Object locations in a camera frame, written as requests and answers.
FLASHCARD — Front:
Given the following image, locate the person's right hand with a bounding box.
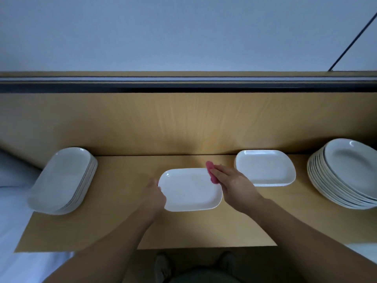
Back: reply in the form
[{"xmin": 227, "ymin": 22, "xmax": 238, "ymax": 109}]
[{"xmin": 209, "ymin": 164, "xmax": 264, "ymax": 215}]

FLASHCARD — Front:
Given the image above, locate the person's left hand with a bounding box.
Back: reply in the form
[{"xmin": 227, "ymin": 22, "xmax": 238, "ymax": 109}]
[{"xmin": 140, "ymin": 178, "xmax": 167, "ymax": 219}]

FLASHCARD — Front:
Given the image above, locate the pink cleaning cloth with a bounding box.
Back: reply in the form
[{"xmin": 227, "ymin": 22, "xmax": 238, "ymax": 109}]
[{"xmin": 205, "ymin": 161, "xmax": 220, "ymax": 184}]

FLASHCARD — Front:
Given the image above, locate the stack of white rectangular plates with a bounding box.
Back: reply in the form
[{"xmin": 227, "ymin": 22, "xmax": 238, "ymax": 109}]
[{"xmin": 235, "ymin": 149, "xmax": 297, "ymax": 187}]

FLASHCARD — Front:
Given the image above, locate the white glossy rectangular plate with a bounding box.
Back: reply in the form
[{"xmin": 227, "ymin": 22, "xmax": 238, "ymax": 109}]
[{"xmin": 158, "ymin": 168, "xmax": 223, "ymax": 212}]

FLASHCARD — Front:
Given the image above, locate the pile of white oblong plates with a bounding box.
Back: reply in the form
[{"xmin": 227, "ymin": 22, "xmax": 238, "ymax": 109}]
[{"xmin": 27, "ymin": 147, "xmax": 99, "ymax": 216}]

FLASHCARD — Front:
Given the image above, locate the stack of white round plates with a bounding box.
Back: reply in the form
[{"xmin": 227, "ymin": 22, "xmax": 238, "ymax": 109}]
[{"xmin": 307, "ymin": 138, "xmax": 377, "ymax": 210}]

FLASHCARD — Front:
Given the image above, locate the person's left forearm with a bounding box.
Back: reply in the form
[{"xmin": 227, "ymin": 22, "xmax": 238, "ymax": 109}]
[{"xmin": 44, "ymin": 204, "xmax": 159, "ymax": 283}]

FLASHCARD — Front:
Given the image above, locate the person's right forearm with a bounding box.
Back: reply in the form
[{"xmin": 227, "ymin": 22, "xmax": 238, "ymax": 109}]
[{"xmin": 250, "ymin": 198, "xmax": 377, "ymax": 283}]

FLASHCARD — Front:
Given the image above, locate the grey upholstered headboard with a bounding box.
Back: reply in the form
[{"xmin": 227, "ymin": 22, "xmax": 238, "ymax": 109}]
[{"xmin": 0, "ymin": 150, "xmax": 42, "ymax": 187}]

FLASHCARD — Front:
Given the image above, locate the white bed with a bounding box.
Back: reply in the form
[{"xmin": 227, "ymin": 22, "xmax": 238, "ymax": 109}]
[{"xmin": 0, "ymin": 186, "xmax": 74, "ymax": 283}]

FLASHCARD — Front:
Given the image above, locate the black wall rail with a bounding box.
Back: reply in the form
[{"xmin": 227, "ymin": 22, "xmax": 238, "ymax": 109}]
[{"xmin": 0, "ymin": 76, "xmax": 377, "ymax": 93}]

